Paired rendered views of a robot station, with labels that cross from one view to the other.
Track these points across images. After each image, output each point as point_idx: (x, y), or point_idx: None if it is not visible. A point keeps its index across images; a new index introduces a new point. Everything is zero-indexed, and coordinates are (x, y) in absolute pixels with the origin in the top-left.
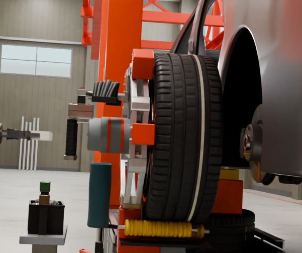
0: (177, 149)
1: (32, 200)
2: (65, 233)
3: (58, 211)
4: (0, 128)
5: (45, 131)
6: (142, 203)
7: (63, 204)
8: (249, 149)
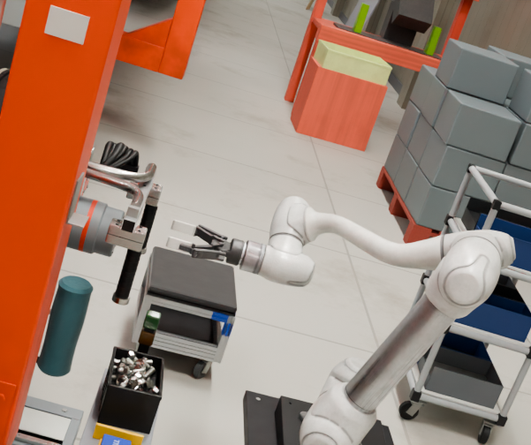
0: None
1: (156, 395)
2: (97, 392)
3: (121, 355)
4: (231, 242)
5: (179, 221)
6: None
7: (113, 357)
8: None
